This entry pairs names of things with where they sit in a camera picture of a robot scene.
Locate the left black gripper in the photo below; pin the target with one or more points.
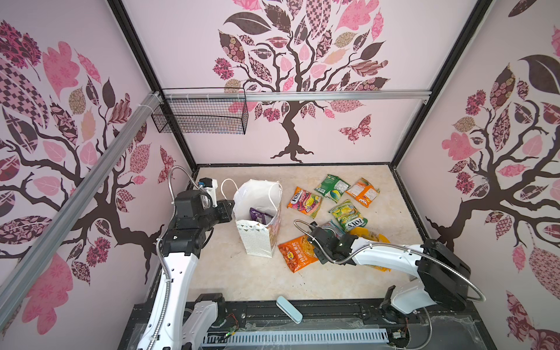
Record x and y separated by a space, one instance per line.
224 205

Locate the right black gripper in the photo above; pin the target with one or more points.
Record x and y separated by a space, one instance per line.
319 237

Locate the orange snack packet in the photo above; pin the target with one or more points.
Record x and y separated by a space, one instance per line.
298 253

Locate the purple Fox's berries candy bag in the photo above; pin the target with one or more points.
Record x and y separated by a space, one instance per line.
260 217

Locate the yellow-green Fox's candy bag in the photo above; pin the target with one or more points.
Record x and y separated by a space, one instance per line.
347 216

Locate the yellow snack packet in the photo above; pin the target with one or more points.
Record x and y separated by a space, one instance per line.
362 232

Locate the white patterned paper bag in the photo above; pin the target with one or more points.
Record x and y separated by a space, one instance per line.
258 240

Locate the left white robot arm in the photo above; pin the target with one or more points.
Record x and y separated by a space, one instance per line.
195 214

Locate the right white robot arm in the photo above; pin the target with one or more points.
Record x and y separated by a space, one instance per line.
438 276

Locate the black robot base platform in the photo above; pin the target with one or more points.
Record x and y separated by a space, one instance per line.
434 328

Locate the Fox's fruits oval candy bag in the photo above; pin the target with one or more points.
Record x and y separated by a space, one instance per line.
305 202

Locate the green Fox's candy bag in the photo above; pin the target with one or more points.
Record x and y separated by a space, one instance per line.
332 187

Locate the orange Fox's fruits candy bag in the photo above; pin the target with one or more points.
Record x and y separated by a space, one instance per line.
363 192

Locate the light blue oblong object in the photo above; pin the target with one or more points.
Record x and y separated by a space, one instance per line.
289 309

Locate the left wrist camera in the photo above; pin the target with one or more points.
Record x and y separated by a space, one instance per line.
209 185

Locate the white slotted cable duct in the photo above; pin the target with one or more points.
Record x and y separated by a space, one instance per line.
297 337

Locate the black wire basket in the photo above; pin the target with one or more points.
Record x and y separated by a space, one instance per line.
203 111

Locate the aluminium rail back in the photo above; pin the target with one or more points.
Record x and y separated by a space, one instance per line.
423 95

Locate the aluminium rail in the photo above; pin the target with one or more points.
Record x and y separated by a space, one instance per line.
423 95
23 277

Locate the aluminium rail left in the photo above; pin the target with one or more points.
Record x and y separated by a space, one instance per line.
23 277

